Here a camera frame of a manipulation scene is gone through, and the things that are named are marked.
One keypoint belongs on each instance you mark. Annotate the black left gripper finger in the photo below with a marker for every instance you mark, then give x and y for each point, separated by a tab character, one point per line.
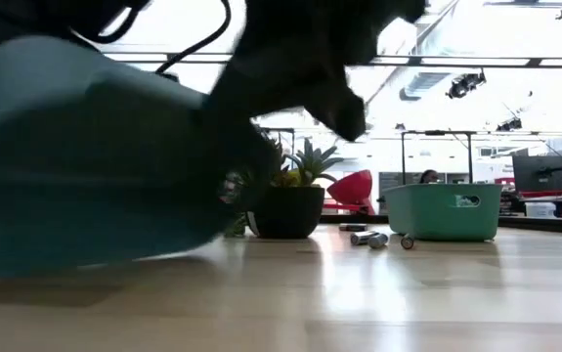
344	117
251	161

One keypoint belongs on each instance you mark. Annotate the potted succulent plant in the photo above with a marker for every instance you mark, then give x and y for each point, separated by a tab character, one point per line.
290	215

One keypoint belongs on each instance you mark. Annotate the dark battery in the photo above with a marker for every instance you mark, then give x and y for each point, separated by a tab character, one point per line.
353	227

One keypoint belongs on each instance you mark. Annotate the silver battery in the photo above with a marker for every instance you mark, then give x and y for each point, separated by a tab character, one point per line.
362	238
378	241
407	242

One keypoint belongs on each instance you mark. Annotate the teal plastic bin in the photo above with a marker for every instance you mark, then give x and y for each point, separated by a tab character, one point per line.
437	215
65	171

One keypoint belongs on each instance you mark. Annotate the person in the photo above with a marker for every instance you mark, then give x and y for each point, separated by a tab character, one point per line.
429	176

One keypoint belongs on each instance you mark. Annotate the black monitor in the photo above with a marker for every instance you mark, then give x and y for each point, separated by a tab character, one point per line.
539	173

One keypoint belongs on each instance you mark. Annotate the white box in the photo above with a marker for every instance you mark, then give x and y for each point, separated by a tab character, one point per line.
540	209

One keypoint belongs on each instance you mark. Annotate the black background table frame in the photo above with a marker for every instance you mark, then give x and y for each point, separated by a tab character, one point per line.
285	129
437	132

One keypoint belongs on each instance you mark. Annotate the black overhead camera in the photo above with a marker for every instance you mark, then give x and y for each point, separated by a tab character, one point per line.
507	125
461	87

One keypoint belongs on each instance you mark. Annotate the black aluminium frame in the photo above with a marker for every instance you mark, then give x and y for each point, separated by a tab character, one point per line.
544	225

